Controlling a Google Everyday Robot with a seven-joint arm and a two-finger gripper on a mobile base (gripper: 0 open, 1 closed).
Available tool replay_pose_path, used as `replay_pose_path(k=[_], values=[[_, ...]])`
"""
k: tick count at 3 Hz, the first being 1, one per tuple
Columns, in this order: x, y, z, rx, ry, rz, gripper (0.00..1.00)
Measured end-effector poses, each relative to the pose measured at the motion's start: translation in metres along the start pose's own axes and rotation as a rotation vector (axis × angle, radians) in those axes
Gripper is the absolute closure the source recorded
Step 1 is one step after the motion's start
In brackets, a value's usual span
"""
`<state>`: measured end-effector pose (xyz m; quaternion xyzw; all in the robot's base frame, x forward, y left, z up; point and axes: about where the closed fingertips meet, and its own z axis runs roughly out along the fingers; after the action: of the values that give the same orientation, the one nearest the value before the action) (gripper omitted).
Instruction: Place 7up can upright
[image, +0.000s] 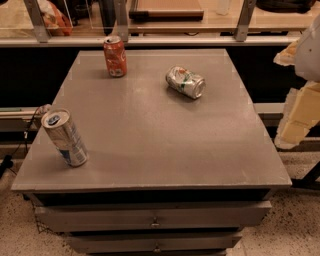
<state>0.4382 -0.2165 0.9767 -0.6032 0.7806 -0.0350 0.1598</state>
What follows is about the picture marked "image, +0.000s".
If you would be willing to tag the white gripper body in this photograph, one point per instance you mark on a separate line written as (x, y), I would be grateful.
(309, 55)

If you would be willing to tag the grey drawer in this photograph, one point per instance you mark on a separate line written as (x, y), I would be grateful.
(80, 218)
(154, 242)

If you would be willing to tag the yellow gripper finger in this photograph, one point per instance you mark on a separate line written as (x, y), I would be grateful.
(301, 112)
(287, 56)

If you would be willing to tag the metal railing frame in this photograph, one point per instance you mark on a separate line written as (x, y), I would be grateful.
(17, 30)

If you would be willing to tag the green silver 7up can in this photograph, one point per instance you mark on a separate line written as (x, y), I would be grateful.
(185, 82)

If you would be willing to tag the orange soda can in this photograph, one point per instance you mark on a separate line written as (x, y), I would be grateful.
(115, 56)

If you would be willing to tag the silver blue energy drink can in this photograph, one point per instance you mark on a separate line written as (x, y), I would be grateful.
(63, 132)

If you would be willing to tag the upper grey drawer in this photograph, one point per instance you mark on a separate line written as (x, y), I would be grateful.
(80, 218)

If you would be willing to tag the grey drawer cabinet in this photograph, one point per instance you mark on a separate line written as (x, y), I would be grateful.
(148, 143)

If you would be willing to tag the wooden board with black frame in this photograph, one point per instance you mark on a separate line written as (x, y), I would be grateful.
(143, 10)

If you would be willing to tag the lower grey drawer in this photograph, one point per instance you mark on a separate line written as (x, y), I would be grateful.
(154, 242)

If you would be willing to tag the orange snack bag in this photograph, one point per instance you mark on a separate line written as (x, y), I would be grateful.
(55, 21)

